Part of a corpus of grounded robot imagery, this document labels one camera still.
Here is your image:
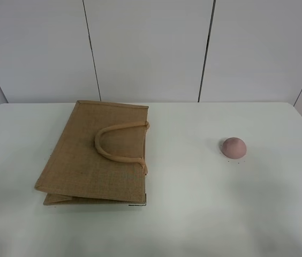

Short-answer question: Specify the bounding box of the pink peach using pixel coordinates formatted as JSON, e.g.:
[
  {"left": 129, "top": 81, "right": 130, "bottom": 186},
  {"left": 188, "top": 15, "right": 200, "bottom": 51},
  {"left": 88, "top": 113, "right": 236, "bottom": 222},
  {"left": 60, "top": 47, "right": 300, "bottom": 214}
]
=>
[{"left": 222, "top": 137, "right": 247, "bottom": 160}]

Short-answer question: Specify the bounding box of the brown linen tote bag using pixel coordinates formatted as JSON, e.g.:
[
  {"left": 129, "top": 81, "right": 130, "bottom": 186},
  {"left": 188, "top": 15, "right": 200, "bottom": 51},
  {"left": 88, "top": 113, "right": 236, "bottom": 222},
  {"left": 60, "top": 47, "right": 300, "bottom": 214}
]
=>
[{"left": 35, "top": 100, "right": 149, "bottom": 206}]

